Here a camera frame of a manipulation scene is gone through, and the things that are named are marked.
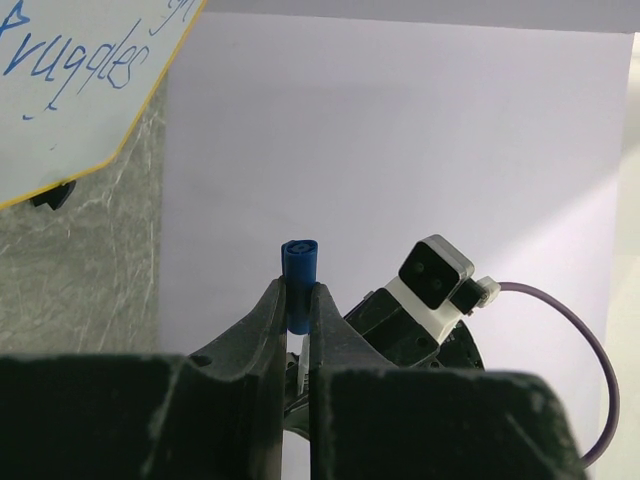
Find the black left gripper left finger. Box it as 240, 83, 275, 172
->
1, 280, 286, 479

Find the black whiteboard foot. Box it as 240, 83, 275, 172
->
30, 180, 77, 211

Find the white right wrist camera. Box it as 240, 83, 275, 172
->
384, 234, 501, 345

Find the white whiteboard marker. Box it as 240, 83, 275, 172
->
297, 335, 310, 395

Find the blue marker cap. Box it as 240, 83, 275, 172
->
281, 239, 318, 335

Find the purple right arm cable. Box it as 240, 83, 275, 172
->
497, 280, 622, 469

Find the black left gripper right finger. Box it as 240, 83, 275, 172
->
309, 284, 586, 479

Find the yellow framed whiteboard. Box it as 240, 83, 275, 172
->
1, 0, 206, 207

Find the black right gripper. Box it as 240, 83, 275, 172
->
345, 288, 484, 370

